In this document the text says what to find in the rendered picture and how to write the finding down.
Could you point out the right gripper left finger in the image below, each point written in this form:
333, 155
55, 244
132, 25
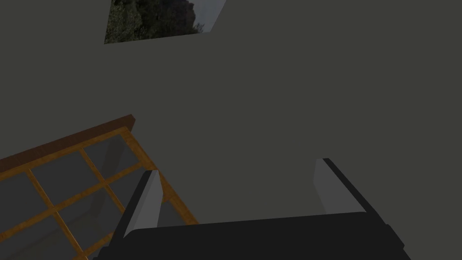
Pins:
144, 204

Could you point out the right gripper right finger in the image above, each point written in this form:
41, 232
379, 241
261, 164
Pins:
337, 191

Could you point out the window with trees outside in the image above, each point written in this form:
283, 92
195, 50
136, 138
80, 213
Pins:
155, 18

